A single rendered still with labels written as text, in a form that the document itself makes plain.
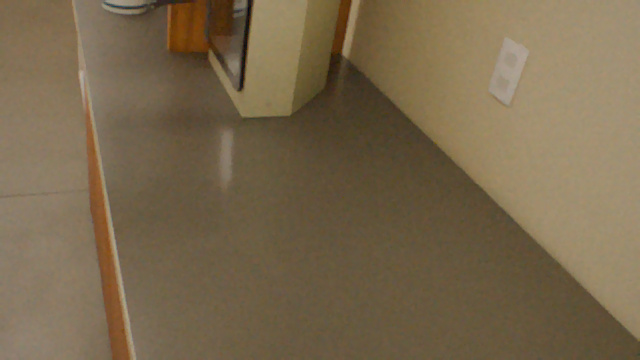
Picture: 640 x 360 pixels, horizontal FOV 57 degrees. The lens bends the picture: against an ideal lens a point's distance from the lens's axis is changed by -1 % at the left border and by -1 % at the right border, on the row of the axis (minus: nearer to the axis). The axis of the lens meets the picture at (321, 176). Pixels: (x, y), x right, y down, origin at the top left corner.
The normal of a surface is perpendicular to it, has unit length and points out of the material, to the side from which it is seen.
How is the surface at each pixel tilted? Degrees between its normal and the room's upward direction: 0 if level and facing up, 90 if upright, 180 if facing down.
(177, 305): 0
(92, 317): 0
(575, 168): 90
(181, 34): 90
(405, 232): 0
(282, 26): 90
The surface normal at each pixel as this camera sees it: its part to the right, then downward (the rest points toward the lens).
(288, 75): 0.37, 0.54
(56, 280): 0.16, -0.84
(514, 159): -0.91, 0.07
